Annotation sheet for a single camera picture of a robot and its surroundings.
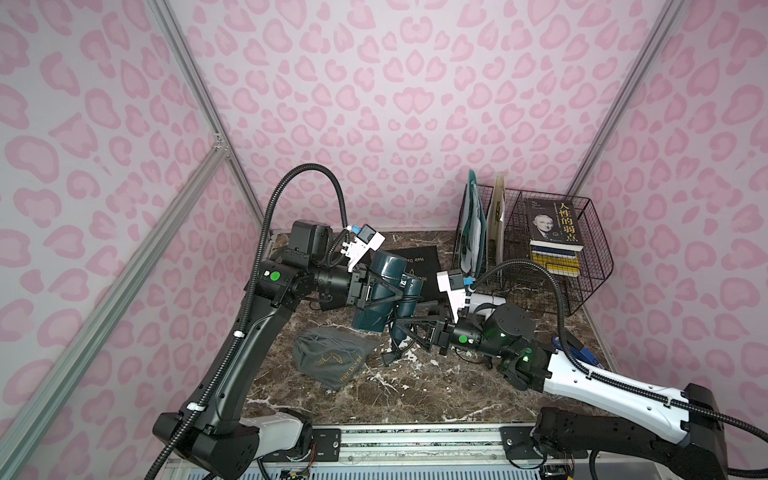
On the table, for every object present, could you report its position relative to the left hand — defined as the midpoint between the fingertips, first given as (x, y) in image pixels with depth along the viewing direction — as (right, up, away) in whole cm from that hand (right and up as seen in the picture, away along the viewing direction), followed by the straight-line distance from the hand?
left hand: (396, 294), depth 58 cm
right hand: (+1, -6, -2) cm, 6 cm away
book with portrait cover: (+49, +17, +35) cm, 62 cm away
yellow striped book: (+47, +6, +30) cm, 57 cm away
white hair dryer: (+26, -7, +37) cm, 46 cm away
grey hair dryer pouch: (-18, -20, +24) cm, 36 cm away
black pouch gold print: (+10, +5, +52) cm, 53 cm away
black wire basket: (+42, -3, +45) cm, 62 cm away
